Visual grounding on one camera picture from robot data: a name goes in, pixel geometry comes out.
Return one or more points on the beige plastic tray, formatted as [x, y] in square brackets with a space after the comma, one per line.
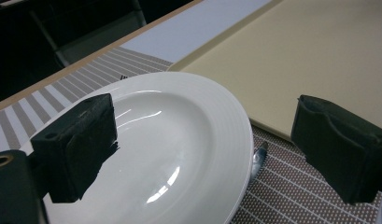
[304, 56]

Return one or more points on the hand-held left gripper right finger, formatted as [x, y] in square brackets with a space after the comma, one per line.
[341, 146]

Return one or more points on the grey metal stand frame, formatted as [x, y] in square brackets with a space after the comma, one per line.
[101, 37]

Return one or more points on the silver table knife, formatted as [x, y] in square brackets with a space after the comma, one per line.
[259, 158]

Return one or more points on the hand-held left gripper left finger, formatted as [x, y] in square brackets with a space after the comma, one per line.
[73, 149]

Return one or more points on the white board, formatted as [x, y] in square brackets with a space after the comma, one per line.
[191, 28]

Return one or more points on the striped and dotted placemat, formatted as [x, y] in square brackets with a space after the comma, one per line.
[288, 193]

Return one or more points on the wooden table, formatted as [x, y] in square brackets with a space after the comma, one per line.
[86, 59]

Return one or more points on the white round plate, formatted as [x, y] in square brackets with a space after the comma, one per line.
[166, 140]

